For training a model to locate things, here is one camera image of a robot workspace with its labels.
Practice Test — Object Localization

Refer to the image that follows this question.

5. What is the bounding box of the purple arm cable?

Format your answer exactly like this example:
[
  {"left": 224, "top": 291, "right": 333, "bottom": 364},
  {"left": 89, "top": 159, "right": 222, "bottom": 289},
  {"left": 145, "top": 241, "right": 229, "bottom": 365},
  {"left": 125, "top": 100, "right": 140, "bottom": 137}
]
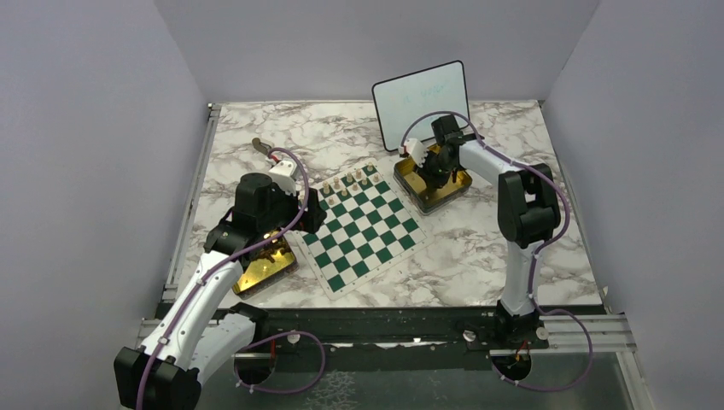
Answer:
[
  {"left": 398, "top": 110, "right": 594, "bottom": 393},
  {"left": 135, "top": 147, "right": 328, "bottom": 410}
]

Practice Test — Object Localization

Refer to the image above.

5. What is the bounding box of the gold tin with dark pieces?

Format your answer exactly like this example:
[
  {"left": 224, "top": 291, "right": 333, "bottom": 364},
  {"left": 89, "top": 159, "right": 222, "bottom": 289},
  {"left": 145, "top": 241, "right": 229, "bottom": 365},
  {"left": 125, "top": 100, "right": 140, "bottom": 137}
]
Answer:
[{"left": 231, "top": 237, "right": 299, "bottom": 298}]

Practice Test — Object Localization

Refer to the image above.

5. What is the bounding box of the small whiteboard with stand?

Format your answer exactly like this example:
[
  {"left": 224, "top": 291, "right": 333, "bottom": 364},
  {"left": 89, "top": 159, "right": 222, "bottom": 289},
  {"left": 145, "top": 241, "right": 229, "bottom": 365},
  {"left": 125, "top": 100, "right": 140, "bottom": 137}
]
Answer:
[{"left": 371, "top": 60, "right": 470, "bottom": 152}]

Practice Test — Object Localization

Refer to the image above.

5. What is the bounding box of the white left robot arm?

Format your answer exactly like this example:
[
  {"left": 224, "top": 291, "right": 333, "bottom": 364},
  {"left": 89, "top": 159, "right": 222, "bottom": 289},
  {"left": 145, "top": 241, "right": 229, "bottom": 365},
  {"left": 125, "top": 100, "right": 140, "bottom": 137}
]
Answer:
[{"left": 114, "top": 170, "right": 326, "bottom": 409}]

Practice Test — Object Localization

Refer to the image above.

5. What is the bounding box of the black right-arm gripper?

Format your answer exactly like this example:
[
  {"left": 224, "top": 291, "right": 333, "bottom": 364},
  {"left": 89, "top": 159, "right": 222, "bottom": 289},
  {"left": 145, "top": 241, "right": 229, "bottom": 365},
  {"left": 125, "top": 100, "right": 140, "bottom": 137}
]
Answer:
[{"left": 412, "top": 149, "right": 457, "bottom": 190}]

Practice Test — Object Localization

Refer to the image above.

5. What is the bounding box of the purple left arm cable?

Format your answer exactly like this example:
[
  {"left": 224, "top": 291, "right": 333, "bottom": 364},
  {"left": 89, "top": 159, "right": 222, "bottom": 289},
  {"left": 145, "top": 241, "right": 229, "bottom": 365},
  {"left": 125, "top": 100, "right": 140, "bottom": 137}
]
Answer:
[{"left": 135, "top": 147, "right": 328, "bottom": 410}]

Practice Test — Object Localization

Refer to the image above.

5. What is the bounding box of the green white chess mat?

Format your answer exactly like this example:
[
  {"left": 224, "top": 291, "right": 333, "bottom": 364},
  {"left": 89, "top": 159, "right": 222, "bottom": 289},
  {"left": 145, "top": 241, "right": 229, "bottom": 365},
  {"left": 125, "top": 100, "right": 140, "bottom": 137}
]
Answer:
[{"left": 295, "top": 161, "right": 433, "bottom": 300}]

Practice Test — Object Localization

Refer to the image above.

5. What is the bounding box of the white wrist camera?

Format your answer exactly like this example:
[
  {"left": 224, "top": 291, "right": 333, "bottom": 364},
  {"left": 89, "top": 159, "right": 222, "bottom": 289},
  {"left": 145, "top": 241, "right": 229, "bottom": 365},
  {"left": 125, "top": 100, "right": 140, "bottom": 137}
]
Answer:
[
  {"left": 266, "top": 160, "right": 301, "bottom": 196},
  {"left": 398, "top": 138, "right": 430, "bottom": 168}
]

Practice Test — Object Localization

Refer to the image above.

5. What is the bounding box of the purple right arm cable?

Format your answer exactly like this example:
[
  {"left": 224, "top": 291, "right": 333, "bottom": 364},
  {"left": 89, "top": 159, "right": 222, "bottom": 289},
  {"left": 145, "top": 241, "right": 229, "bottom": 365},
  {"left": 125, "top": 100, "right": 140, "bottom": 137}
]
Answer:
[{"left": 398, "top": 110, "right": 594, "bottom": 393}]

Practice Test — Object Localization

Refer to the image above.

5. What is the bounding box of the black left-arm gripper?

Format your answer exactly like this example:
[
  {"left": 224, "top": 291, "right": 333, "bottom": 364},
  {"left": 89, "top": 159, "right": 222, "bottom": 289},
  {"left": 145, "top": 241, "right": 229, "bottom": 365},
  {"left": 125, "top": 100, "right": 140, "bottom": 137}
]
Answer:
[{"left": 259, "top": 179, "right": 328, "bottom": 234}]

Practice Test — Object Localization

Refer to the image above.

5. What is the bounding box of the gold tin with white pieces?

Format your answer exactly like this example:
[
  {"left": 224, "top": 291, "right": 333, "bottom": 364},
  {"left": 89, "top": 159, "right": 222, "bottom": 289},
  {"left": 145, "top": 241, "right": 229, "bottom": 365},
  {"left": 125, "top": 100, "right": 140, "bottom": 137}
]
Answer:
[{"left": 393, "top": 158, "right": 473, "bottom": 215}]

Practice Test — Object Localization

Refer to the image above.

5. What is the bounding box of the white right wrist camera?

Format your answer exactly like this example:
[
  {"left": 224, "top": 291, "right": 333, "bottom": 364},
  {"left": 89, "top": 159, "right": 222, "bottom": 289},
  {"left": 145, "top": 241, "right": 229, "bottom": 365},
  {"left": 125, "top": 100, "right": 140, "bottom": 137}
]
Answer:
[{"left": 398, "top": 138, "right": 430, "bottom": 168}]

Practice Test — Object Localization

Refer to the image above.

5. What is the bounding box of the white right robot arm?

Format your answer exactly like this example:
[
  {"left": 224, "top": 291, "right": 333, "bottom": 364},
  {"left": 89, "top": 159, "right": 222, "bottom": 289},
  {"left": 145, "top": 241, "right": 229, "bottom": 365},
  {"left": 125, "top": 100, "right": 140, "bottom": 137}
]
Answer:
[{"left": 416, "top": 114, "right": 561, "bottom": 348}]

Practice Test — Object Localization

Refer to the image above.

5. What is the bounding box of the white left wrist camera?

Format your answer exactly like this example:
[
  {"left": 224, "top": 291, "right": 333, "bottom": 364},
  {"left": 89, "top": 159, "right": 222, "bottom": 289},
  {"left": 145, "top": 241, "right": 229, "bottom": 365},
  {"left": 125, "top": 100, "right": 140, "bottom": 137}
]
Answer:
[{"left": 266, "top": 160, "right": 301, "bottom": 196}]

